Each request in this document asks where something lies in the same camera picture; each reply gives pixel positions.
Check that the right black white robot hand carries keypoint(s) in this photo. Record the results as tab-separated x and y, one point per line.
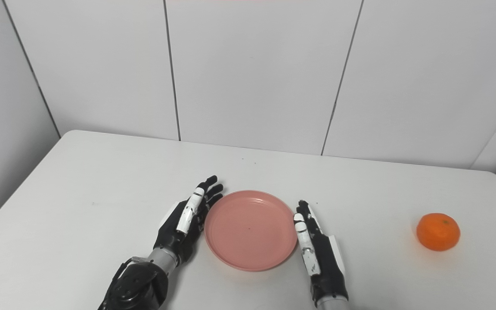
321	258

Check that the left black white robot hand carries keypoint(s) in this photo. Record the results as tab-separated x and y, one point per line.
185	224

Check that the pink round plate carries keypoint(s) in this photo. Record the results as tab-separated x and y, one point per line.
250	230

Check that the orange fruit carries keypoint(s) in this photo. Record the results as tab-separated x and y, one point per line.
438	231

